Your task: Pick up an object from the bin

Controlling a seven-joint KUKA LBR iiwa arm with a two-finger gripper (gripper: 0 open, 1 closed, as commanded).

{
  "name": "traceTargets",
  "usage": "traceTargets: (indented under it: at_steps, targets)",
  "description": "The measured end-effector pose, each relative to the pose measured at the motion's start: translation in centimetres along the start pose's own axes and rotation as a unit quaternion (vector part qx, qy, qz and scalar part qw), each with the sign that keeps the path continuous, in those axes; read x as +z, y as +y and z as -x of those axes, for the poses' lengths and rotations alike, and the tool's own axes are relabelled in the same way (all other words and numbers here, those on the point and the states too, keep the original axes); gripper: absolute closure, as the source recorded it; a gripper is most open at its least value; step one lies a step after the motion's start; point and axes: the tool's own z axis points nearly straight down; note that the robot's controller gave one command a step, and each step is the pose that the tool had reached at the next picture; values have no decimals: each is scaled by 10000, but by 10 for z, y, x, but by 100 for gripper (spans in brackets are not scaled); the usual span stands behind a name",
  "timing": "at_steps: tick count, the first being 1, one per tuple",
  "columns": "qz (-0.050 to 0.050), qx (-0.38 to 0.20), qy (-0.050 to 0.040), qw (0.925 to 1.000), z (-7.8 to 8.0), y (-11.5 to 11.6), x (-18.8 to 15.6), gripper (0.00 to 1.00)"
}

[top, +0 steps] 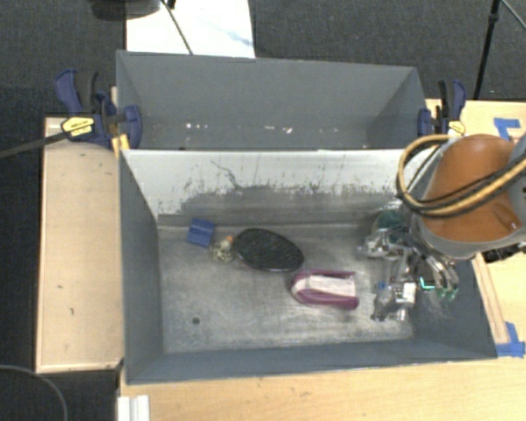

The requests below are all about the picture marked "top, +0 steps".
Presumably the pale wood board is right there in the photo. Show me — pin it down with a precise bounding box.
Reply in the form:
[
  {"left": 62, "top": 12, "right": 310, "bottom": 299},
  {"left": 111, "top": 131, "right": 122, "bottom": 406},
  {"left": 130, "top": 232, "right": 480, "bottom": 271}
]
[{"left": 34, "top": 116, "right": 124, "bottom": 375}]

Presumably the speckled small ball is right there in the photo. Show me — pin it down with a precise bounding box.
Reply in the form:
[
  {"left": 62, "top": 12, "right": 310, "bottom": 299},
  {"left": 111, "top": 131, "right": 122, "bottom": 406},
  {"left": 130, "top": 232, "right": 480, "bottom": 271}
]
[{"left": 209, "top": 234, "right": 236, "bottom": 264}]

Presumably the black oval mesh brush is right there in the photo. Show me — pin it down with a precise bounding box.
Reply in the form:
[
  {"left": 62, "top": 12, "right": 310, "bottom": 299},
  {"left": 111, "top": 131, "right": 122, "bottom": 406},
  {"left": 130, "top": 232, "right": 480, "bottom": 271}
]
[{"left": 232, "top": 227, "right": 306, "bottom": 274}]

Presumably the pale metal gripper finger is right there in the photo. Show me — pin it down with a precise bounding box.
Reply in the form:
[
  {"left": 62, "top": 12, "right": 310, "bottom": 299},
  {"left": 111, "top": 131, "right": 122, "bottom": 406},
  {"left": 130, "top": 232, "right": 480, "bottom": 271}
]
[
  {"left": 356, "top": 229, "right": 405, "bottom": 261},
  {"left": 371, "top": 280, "right": 418, "bottom": 323}
]

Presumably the dark teal round object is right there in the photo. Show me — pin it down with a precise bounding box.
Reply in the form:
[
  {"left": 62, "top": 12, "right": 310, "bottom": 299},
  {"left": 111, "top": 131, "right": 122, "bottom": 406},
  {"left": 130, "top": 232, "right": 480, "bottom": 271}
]
[{"left": 373, "top": 210, "right": 407, "bottom": 232}]

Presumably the grey metal bin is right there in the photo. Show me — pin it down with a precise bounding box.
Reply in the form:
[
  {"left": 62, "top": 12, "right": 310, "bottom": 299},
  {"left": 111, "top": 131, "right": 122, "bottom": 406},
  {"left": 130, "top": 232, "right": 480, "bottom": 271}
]
[{"left": 115, "top": 49, "right": 499, "bottom": 386}]

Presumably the purple and white pouch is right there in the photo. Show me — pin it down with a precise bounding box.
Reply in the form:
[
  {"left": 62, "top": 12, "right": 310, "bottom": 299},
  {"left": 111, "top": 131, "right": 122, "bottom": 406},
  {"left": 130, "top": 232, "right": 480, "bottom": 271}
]
[{"left": 288, "top": 269, "right": 361, "bottom": 310}]

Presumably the small blue block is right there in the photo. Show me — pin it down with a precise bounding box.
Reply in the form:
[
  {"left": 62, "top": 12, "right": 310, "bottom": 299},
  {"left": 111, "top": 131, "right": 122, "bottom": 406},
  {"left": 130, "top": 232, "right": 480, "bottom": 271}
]
[{"left": 186, "top": 218, "right": 217, "bottom": 247}]

